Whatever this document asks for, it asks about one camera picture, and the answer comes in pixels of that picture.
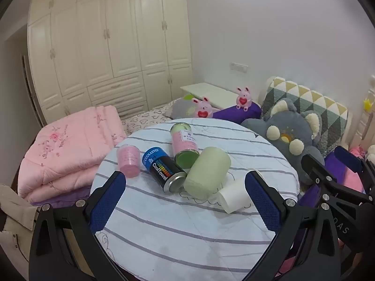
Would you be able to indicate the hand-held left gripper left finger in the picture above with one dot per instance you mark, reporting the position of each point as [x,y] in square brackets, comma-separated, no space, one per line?
[107,202]

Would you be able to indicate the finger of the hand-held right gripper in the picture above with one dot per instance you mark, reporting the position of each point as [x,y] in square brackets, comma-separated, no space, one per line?
[350,158]
[315,168]

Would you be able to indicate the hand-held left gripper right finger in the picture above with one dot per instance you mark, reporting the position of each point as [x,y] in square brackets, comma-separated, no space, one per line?
[263,202]

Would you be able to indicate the white cup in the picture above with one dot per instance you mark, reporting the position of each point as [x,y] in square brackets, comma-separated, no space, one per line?
[234,197]

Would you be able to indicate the large light green cup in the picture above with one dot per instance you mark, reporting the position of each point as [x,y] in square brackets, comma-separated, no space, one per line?
[206,171]

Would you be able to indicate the small pink cup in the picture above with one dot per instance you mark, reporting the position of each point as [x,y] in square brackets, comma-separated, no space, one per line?
[128,161]

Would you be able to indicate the purple blanket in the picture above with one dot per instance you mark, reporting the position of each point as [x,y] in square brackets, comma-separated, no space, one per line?
[337,175]

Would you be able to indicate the purple folded cloth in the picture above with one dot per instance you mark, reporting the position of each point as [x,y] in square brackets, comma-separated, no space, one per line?
[64,196]

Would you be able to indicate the white bed headboard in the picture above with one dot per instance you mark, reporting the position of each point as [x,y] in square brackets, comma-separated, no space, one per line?
[364,117]

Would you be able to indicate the grey cat plush toy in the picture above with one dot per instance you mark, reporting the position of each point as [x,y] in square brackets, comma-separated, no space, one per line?
[288,131]

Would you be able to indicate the triangle patterned cushion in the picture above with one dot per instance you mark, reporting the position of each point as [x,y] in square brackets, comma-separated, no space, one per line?
[316,105]

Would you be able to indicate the folded pink quilt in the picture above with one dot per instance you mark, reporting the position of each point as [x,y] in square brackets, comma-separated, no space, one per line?
[67,152]

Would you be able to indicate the black and blue can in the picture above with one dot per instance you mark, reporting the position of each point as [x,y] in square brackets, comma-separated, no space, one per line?
[162,166]

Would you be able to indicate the striped white table cloth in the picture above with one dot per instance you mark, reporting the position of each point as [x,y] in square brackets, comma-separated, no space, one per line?
[175,225]

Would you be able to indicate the heart print bed sheet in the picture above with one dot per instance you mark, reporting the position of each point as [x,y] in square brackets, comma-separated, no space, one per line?
[143,120]

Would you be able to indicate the purple bolster pillow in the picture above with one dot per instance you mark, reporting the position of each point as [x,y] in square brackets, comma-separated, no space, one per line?
[234,112]

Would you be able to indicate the beige jacket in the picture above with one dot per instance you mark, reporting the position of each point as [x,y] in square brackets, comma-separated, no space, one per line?
[14,225]

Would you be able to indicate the pink and green bottle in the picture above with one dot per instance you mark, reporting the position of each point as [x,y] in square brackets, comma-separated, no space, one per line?
[183,143]

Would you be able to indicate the pink bunny plush toy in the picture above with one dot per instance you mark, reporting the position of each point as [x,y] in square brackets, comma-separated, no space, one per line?
[202,108]
[243,98]

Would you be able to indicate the grey and green pillow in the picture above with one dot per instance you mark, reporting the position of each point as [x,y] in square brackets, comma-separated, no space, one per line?
[181,108]

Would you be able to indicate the white bedside shelf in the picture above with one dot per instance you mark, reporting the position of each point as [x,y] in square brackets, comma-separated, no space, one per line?
[211,92]

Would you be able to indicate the cream wardrobe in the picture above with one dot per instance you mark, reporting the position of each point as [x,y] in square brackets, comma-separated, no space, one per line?
[111,44]

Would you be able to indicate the white wall socket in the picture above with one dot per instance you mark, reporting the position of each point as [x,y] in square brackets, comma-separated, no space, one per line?
[238,66]

